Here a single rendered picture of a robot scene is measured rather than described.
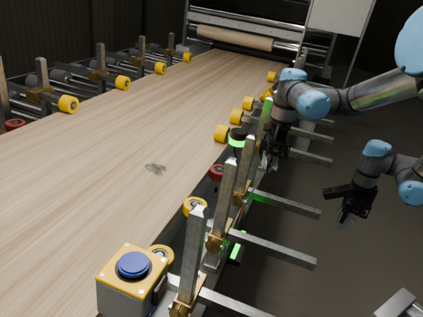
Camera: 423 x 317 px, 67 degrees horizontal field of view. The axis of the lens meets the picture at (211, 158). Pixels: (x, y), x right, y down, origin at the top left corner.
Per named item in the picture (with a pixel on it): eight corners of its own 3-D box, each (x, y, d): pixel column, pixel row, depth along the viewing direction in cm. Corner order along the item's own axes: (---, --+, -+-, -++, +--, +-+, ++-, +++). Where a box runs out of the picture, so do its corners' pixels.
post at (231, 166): (215, 273, 114) (240, 157, 90) (212, 281, 111) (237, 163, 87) (206, 270, 114) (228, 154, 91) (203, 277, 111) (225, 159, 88)
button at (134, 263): (154, 265, 43) (155, 256, 42) (138, 287, 40) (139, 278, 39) (128, 255, 44) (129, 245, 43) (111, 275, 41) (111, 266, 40)
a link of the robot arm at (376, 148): (397, 152, 97) (367, 144, 99) (383, 182, 102) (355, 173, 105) (394, 143, 104) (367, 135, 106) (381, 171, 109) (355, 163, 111)
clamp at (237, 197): (248, 190, 132) (251, 180, 130) (240, 208, 121) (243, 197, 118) (236, 186, 133) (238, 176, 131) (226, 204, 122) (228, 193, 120)
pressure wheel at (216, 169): (227, 189, 135) (232, 166, 129) (221, 200, 128) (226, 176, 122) (209, 183, 136) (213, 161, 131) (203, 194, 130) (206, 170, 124)
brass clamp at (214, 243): (232, 230, 112) (235, 219, 109) (219, 256, 100) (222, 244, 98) (216, 224, 113) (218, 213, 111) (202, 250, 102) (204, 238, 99)
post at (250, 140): (234, 235, 136) (258, 134, 112) (231, 240, 133) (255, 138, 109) (226, 232, 137) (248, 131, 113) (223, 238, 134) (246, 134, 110)
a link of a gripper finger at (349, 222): (350, 238, 116) (360, 218, 112) (333, 232, 118) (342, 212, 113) (350, 233, 119) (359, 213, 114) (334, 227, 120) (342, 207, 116)
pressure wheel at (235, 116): (244, 107, 167) (239, 119, 163) (243, 116, 173) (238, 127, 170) (233, 104, 168) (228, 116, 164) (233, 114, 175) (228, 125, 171)
